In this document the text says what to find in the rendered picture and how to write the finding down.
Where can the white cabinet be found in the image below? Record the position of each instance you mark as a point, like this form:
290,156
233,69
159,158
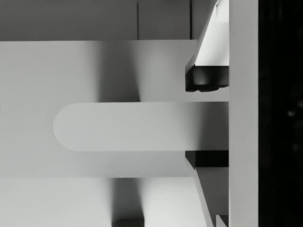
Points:
47,203

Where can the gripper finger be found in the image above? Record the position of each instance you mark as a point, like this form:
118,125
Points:
213,184
208,75

